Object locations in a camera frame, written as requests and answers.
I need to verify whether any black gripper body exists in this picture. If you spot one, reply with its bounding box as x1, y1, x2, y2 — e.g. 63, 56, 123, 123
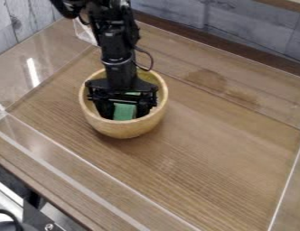
84, 57, 157, 106

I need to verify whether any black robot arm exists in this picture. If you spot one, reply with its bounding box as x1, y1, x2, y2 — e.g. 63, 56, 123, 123
49, 0, 157, 120

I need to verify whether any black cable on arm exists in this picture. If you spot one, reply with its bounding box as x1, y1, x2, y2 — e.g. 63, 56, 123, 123
132, 45, 155, 72

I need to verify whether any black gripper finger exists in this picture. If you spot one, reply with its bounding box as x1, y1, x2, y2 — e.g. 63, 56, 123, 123
93, 101, 115, 120
136, 102, 152, 118

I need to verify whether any clear acrylic corner bracket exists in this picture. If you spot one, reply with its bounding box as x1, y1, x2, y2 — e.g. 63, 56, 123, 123
72, 19, 96, 45

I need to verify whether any black metal table bracket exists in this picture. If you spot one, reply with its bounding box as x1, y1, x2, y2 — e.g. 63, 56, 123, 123
21, 200, 68, 231

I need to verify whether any round wooden bowl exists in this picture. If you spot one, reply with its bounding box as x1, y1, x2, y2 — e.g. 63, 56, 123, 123
79, 70, 168, 139

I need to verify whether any green rectangular block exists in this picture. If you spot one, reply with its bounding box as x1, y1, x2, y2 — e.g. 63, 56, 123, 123
112, 92, 140, 121

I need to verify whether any black cable under table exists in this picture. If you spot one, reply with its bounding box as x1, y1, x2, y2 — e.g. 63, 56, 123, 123
0, 208, 24, 231

